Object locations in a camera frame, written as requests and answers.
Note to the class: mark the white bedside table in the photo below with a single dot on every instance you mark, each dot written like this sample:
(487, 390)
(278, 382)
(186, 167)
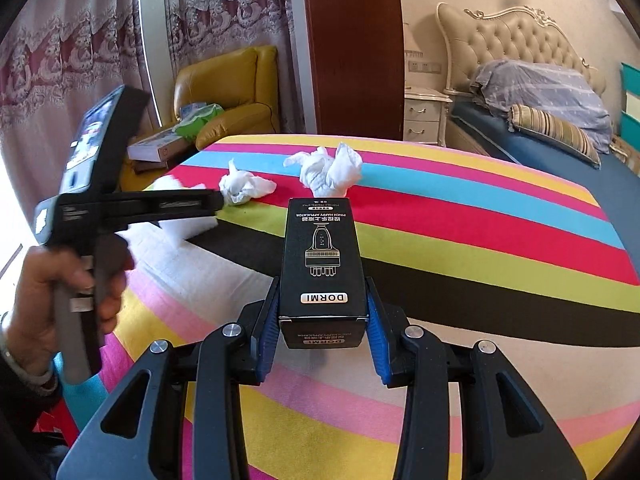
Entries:
(425, 116)

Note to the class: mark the tufted beige headboard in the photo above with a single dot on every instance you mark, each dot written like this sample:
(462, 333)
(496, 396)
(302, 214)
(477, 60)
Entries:
(522, 33)

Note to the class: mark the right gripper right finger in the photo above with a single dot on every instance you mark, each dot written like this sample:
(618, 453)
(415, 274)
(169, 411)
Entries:
(377, 336)

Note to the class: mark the teal storage bin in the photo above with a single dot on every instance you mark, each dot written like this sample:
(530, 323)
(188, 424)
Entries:
(630, 78)
(630, 130)

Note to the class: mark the white tissue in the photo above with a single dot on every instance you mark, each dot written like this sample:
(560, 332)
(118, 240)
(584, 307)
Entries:
(327, 175)
(239, 186)

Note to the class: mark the white printed paper wrapper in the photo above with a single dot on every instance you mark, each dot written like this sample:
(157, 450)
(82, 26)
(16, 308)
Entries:
(185, 212)

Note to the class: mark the yellow leather armchair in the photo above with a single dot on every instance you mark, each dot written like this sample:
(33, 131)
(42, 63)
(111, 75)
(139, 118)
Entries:
(244, 82)

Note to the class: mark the grey purple duvet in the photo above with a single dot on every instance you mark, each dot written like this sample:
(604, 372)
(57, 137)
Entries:
(560, 91)

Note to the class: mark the green tissue pack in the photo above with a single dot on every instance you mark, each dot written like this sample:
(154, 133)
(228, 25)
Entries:
(196, 119)

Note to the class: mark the white storage box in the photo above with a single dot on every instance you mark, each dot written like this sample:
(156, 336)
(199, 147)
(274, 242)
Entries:
(632, 105)

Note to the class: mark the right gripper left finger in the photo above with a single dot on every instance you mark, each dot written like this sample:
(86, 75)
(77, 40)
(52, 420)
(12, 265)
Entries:
(266, 332)

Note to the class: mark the black product box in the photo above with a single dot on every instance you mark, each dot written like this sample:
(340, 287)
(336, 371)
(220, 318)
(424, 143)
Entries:
(323, 293)

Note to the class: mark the white flat box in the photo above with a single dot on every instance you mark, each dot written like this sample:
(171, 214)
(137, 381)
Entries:
(160, 147)

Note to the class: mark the striped pillow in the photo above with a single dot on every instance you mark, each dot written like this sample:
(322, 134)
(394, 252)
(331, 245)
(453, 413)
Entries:
(554, 131)

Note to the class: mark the lace curtain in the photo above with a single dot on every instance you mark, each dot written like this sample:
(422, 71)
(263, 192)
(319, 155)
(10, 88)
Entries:
(59, 57)

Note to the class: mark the blue mattress bed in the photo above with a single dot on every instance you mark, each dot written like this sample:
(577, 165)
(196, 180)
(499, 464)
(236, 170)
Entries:
(613, 185)

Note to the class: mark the dark wood wardrobe panel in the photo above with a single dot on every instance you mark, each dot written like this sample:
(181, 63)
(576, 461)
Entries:
(357, 67)

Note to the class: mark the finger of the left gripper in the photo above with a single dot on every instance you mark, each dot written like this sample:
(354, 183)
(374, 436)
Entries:
(120, 210)

